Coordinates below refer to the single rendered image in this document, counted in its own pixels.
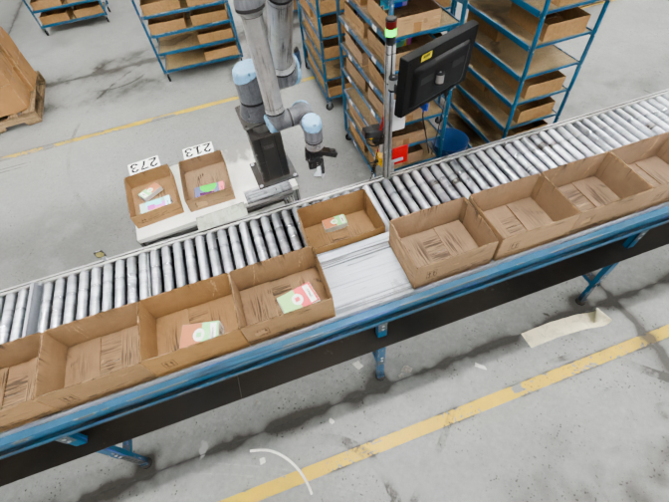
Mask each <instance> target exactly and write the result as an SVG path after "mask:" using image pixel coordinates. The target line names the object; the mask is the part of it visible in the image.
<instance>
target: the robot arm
mask: <svg viewBox="0 0 669 502"><path fill-rule="evenodd" d="M233 5H234V9H235V12H236V14H237V15H239V16H240V17H241V20H242V23H243V27H244V31H245V35H246V38H247V42H248V46H249V50H250V53H251V57H252V59H246V60H243V61H240V62H239V63H237V64H236V65H235V66H234V68H233V70H232V75H233V81H234V83H235V87H236V90H237V93H238V97H239V100H240V103H241V104H240V115H241V118H242V120H244V121H245V122H247V123H252V124H256V123H261V122H266V125H267V127H268V129H269V131H270V132H271V133H274V132H279V131H281V130H284V129H287V128H290V127H293V126H298V125H300V126H301V128H302V130H303V132H304V137H305V143H306V147H305V157H306V161H308V164H309V168H310V169H314V168H316V169H317V171H316V172H315V173H314V176H321V177H322V178H324V176H325V166H324V164H325V163H324V159H323V156H330V157H336V156H337V151H336V149H335V148H330V147H324V139H323V129H322V125H323V124H322V120H321V118H320V117H319V116H318V115H317V114H315V113H314V111H313V110H312V107H311V106H310V105H309V104H308V103H307V102H306V101H304V100H298V101H295V102H294V103H293V104H292V106H291V107H290V108H287V109H284V106H283V102H282V98H281V93H280V90H281V89H284V88H288V87H291V86H294V85H296V84H298V83H299V82H300V81H301V77H302V75H301V69H300V64H299V61H298V59H297V57H296V56H295V55H294V54H292V49H293V11H294V0H266V6H267V22H268V35H267V31H266V26H265V22H264V18H263V11H264V9H265V4H264V0H233ZM268 37H269V40H268Z"/></svg>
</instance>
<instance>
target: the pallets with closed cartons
mask: <svg viewBox="0 0 669 502"><path fill-rule="evenodd" d="M604 1H605V0H600V1H596V2H592V3H589V4H585V5H581V6H577V7H579V8H583V7H586V6H590V5H593V4H597V3H600V2H604ZM45 88H46V80H45V79H44V77H43V76H42V75H41V73H40V72H39V71H34V69H33V68H32V67H31V65H30V64H29V63H28V61H27V60H26V59H25V57H24V56H23V54H22V53H21V52H20V51H19V49H18V47H17V46H16V44H15V43H14V41H13V40H12V39H11V37H10V36H9V35H8V33H7V32H6V31H5V30H4V29H3V28H2V27H1V26H0V133H3V132H5V131H6V127H8V126H14V125H17V124H21V123H26V124H27V125H29V126H31V125H34V124H37V123H41V122H42V121H43V109H44V98H45ZM19 112H21V114H20V115H19V116H18V113H19ZM8 116H9V119H7V118H8Z"/></svg>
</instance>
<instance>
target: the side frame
mask: <svg viewBox="0 0 669 502"><path fill-rule="evenodd" d="M666 223H669V205H668V206H665V207H662V208H660V209H657V210H654V211H651V212H648V213H645V214H642V215H639V216H637V217H634V218H631V219H628V220H625V221H622V222H619V223H616V224H614V225H611V226H608V227H605V228H602V229H599V230H596V231H593V232H591V233H588V234H585V235H582V236H579V237H576V238H573V239H570V240H568V241H565V242H562V243H560V244H557V245H554V246H551V247H549V248H546V249H543V250H540V251H537V252H534V253H531V254H528V255H526V256H523V257H520V258H517V259H514V260H511V261H508V262H505V263H503V264H500V265H497V266H494V267H491V268H488V269H485V270H482V271H480V272H477V273H474V274H471V275H468V276H465V277H462V278H459V279H457V280H454V281H451V282H448V283H445V284H442V285H439V286H436V287H434V288H431V289H428V290H425V291H422V292H419V293H416V294H413V295H411V296H408V297H405V298H402V299H399V300H396V301H393V302H390V303H388V304H385V305H382V306H379V307H376V308H373V309H370V310H368V311H365V312H362V313H359V314H356V315H353V316H350V317H347V318H345V319H342V320H339V321H336V322H333V323H330V324H327V325H324V326H322V327H319V328H316V329H313V330H310V331H307V332H304V333H301V334H299V335H296V336H293V337H290V338H287V339H284V340H281V341H278V342H276V343H273V344H270V345H267V346H265V347H262V348H259V349H256V350H254V351H251V352H248V353H245V354H242V355H239V356H236V357H233V358H231V359H228V360H225V361H222V362H219V363H216V364H213V365H210V366H208V367H205V368H202V369H199V370H196V371H193V372H190V373H187V374H185V375H182V376H177V377H174V378H171V379H168V380H166V381H163V382H160V383H157V384H154V385H151V386H148V387H145V388H143V389H140V390H137V391H134V392H131V393H128V394H125V395H122V396H120V397H117V398H114V399H111V400H108V401H105V402H102V403H99V404H97V405H94V406H91V407H88V408H85V409H82V410H79V411H76V412H74V413H71V414H68V415H65V416H62V417H59V418H56V419H53V420H51V421H48V422H45V423H42V424H39V425H36V426H33V427H30V428H28V429H25V430H22V431H19V432H16V433H13V434H10V435H7V436H5V437H2V438H0V460H1V459H4V458H7V457H9V456H12V455H15V454H18V453H21V452H23V451H26V450H29V449H32V448H35V447H38V446H40V445H43V444H46V443H49V442H52V441H54V440H57V439H60V438H63V437H66V436H69V435H71V434H74V433H77V432H80V431H83V430H85V429H88V428H91V427H94V426H97V425H100V424H102V423H105V422H108V421H111V420H114V419H116V418H119V417H122V416H125V415H128V414H131V413H133V412H136V411H139V410H142V409H145V408H147V407H150V406H153V405H156V404H159V403H162V402H164V401H167V400H170V399H173V398H176V397H178V396H181V395H184V394H187V393H190V392H193V391H195V390H198V389H201V388H204V387H207V386H209V385H211V384H214V383H217V382H220V381H223V380H225V379H228V378H231V377H236V376H238V375H241V374H244V373H247V372H250V371H253V370H255V369H258V368H261V367H264V366H267V365H269V364H272V363H275V362H278V361H281V360H284V359H286V358H289V357H292V356H295V355H298V354H300V353H303V352H306V351H309V350H312V349H315V348H317V347H320V346H323V345H326V344H329V343H331V342H334V341H337V340H340V339H343V338H346V337H348V336H351V335H354V334H357V333H360V332H362V331H365V330H368V329H371V328H374V327H377V326H379V325H382V324H385V323H388V322H391V321H393V320H396V319H399V318H402V317H405V316H408V315H410V314H413V313H416V312H419V311H422V310H424V309H427V308H430V307H433V306H436V305H439V304H441V303H444V302H447V301H450V300H453V299H455V298H458V297H461V296H464V295H467V294H470V293H472V292H475V291H478V290H481V289H484V288H486V287H489V286H492V285H495V284H498V283H501V282H503V281H506V280H509V279H512V278H515V277H517V276H520V275H523V274H526V273H529V272H532V271H534V270H537V269H540V268H543V267H546V266H548V265H551V264H553V263H556V262H559V261H562V260H564V259H567V258H570V257H573V256H576V255H578V254H581V253H584V252H587V251H590V250H593V249H595V248H598V247H601V246H604V245H607V244H609V243H612V242H615V241H618V240H621V239H624V238H626V237H629V236H632V235H635V234H638V233H640V232H643V231H646V230H649V229H652V228H655V227H657V226H660V225H663V224H666Z"/></svg>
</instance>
